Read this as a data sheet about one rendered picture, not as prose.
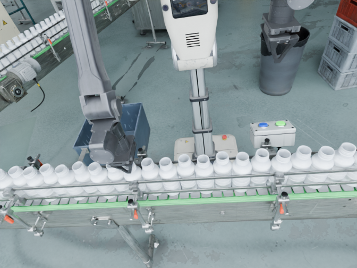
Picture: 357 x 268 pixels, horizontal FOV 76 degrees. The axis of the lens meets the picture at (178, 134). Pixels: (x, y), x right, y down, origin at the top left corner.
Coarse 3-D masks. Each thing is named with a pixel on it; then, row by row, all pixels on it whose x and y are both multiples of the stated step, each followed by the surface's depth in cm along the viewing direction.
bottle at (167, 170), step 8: (160, 160) 73; (168, 160) 73; (160, 168) 73; (168, 168) 72; (176, 168) 75; (160, 176) 74; (168, 176) 73; (176, 176) 75; (168, 184) 76; (176, 184) 77; (176, 192) 80
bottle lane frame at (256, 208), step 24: (312, 192) 76; (336, 192) 74; (0, 216) 93; (24, 216) 92; (48, 216) 92; (72, 216) 91; (96, 216) 90; (120, 216) 90; (144, 216) 89; (168, 216) 88; (192, 216) 88; (216, 216) 87; (240, 216) 87; (264, 216) 86; (288, 216) 85; (312, 216) 85; (336, 216) 84
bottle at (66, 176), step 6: (60, 168) 78; (66, 168) 77; (60, 174) 76; (66, 174) 77; (72, 174) 79; (60, 180) 78; (66, 180) 78; (72, 180) 78; (72, 192) 82; (78, 192) 83; (84, 192) 85; (78, 198) 85
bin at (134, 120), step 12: (132, 108) 135; (120, 120) 142; (132, 120) 142; (144, 120) 135; (84, 132) 126; (132, 132) 147; (144, 132) 133; (84, 144) 125; (144, 144) 131; (84, 156) 119
